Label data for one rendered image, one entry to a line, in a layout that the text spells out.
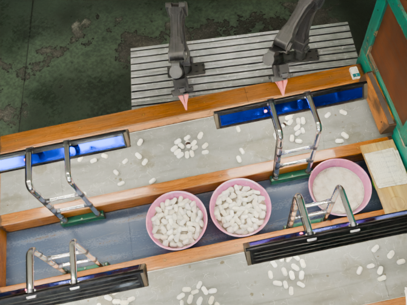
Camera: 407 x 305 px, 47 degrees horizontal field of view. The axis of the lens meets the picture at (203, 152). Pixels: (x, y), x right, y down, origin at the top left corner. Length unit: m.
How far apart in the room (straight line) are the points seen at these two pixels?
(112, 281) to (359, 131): 1.30
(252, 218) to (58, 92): 1.94
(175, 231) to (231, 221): 0.25
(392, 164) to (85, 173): 1.38
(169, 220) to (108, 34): 1.99
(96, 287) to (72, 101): 1.96
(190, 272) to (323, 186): 0.69
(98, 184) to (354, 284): 1.19
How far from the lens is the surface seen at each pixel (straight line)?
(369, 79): 2.32
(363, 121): 2.33
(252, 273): 2.01
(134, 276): 1.68
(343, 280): 2.04
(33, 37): 3.93
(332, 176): 2.18
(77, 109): 3.39
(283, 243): 1.66
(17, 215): 2.29
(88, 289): 1.72
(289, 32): 2.21
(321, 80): 2.40
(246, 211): 2.09
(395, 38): 2.14
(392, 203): 2.14
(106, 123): 2.34
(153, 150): 2.24
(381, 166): 2.20
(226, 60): 2.57
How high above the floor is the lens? 2.70
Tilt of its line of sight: 63 degrees down
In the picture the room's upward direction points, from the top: 11 degrees counter-clockwise
